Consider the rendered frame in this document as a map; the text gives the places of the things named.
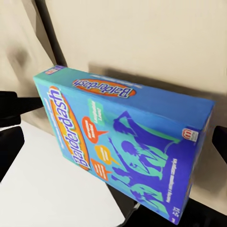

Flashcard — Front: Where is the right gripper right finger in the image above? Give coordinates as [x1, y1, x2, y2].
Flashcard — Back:
[212, 126, 227, 164]

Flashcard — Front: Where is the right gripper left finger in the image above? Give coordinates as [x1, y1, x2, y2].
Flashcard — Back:
[0, 125, 25, 183]

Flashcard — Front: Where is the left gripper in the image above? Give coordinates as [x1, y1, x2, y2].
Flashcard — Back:
[0, 91, 44, 129]

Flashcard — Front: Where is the board game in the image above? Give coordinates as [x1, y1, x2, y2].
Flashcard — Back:
[33, 65, 216, 225]

